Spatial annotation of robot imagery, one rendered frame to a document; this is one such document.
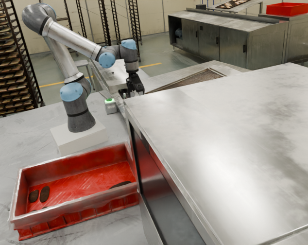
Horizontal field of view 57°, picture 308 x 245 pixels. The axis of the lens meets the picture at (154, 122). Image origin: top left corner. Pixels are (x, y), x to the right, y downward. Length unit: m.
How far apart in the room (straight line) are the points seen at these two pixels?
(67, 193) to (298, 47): 4.28
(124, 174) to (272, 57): 3.51
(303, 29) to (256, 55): 0.95
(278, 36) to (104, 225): 3.80
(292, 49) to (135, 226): 4.20
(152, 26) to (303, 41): 5.10
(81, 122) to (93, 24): 7.16
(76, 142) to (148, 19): 7.65
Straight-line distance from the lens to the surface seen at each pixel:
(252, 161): 0.46
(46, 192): 1.27
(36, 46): 8.60
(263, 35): 4.26
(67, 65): 1.61
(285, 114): 0.62
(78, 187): 1.25
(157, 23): 9.03
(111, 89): 2.05
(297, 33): 4.85
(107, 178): 1.26
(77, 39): 1.43
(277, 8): 4.98
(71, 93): 1.48
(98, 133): 1.50
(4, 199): 1.36
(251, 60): 4.24
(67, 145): 1.48
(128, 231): 1.03
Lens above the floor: 1.57
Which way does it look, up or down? 27 degrees down
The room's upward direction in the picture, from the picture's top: 7 degrees counter-clockwise
